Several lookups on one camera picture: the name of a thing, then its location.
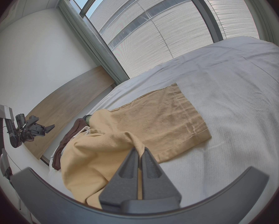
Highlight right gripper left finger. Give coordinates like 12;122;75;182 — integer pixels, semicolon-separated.
99;147;140;210

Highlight bed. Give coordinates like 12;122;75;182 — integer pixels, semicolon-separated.
25;36;279;216

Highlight tan shorts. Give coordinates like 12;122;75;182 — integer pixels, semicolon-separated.
60;83;212;209

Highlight grey-green curtain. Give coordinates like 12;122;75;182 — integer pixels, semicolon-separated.
58;0;130;84
242;0;274;42

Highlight brown garment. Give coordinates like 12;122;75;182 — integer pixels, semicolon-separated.
51;119;88;171

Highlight window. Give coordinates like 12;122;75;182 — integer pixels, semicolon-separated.
71;0;261;79

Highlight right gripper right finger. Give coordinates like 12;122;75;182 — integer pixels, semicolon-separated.
140;148;182;201

